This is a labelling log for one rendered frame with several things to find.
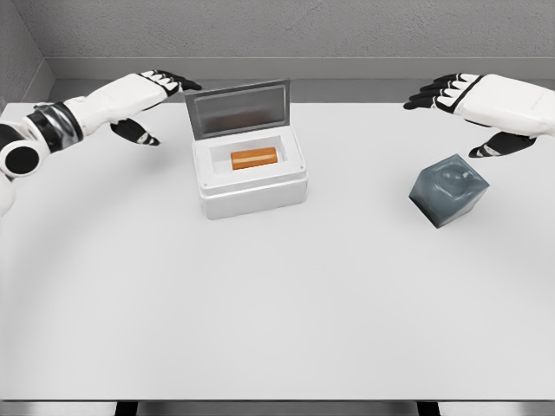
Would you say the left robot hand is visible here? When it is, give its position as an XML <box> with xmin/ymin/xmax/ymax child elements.
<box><xmin>84</xmin><ymin>69</ymin><xmax>204</xmax><ymax>147</ymax></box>

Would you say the grey cube block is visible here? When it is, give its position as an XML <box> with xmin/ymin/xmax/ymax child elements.
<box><xmin>408</xmin><ymin>153</ymin><xmax>491</xmax><ymax>228</ymax></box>

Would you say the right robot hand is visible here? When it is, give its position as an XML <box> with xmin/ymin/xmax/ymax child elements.
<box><xmin>402</xmin><ymin>72</ymin><xmax>555</xmax><ymax>159</ymax></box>

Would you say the orange cylinder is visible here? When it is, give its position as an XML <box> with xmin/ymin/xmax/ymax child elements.
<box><xmin>230</xmin><ymin>146</ymin><xmax>278</xmax><ymax>171</ymax></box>

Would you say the white box with hinged lid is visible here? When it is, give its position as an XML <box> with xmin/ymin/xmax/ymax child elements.
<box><xmin>183</xmin><ymin>78</ymin><xmax>310</xmax><ymax>221</ymax></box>

